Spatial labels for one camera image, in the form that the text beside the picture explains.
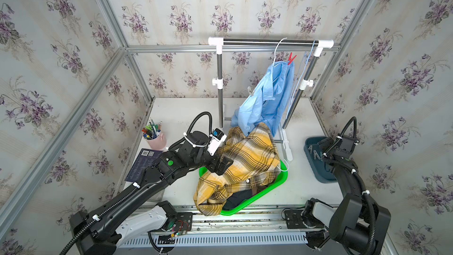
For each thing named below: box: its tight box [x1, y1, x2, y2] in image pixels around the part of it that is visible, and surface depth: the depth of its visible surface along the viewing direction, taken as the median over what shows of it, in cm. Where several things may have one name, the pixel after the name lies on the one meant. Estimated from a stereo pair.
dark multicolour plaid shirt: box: [222, 184, 268, 211], surface depth 74 cm
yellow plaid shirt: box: [193, 122, 282, 217], surface depth 75 cm
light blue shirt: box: [230, 60, 295, 137], surface depth 75 cm
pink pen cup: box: [141, 117, 167, 150], surface depth 91 cm
